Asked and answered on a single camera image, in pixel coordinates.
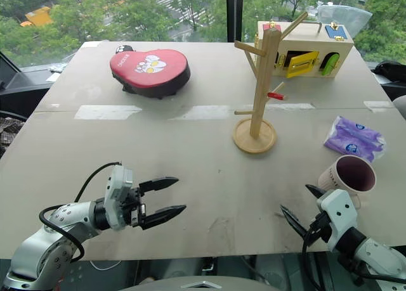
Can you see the wooden mug tree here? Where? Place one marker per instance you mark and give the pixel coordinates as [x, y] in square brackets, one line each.
[261, 81]

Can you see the purple tissue pack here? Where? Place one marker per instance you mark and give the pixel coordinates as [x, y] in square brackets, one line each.
[352, 135]

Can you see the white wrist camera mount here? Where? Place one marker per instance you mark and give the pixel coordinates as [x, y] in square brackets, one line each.
[337, 213]
[115, 196]

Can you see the black window frame post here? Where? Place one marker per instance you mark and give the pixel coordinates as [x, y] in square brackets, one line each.
[234, 12]

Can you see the patterned dark cloth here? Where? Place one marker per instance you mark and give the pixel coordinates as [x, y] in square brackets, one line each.
[9, 132]

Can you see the clear plastic bag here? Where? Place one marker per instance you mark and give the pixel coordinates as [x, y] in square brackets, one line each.
[349, 18]

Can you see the blue busy box flap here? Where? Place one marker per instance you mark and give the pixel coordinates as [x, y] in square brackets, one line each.
[336, 31]

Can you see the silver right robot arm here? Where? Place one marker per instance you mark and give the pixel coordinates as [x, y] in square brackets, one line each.
[377, 256]

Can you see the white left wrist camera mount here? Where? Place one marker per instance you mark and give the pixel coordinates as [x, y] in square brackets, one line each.
[115, 196]

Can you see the wooden lock busy box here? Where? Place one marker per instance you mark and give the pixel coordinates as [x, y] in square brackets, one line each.
[304, 40]

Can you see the red busy box flap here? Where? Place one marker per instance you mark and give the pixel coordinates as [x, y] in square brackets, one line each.
[275, 27]

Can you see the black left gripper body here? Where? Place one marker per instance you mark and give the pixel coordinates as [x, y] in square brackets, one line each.
[134, 208]

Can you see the grey rounded object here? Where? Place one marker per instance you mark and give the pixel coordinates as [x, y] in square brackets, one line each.
[401, 107]

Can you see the yellow busy box door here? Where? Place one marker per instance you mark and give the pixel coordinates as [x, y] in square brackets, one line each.
[303, 64]

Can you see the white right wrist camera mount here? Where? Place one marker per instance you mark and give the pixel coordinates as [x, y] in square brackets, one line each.
[337, 213]

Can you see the red cylindrical plastic handle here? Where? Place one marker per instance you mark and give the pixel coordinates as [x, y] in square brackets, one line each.
[276, 96]

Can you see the pink mug with purple inside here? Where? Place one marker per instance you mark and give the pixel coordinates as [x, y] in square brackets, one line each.
[328, 177]

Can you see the green busy box door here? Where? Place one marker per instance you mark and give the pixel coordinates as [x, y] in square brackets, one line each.
[330, 65]

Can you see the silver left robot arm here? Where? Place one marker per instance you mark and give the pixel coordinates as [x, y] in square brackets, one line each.
[41, 249]

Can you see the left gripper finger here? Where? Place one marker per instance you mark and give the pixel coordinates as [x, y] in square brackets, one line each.
[163, 215]
[158, 183]

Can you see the black bag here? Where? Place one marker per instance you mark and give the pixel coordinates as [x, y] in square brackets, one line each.
[391, 70]

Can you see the red heart-shaped punch pad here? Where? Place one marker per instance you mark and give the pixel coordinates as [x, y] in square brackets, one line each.
[149, 69]

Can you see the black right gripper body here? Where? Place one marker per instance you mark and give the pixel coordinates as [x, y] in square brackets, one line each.
[320, 229]

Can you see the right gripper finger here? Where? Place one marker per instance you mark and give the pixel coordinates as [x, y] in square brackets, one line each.
[315, 190]
[293, 221]

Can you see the white tape strip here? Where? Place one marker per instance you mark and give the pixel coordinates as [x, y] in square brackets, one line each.
[206, 112]
[295, 106]
[377, 104]
[104, 112]

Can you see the crumpled white wrapper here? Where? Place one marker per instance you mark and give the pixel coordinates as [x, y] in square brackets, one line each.
[56, 68]

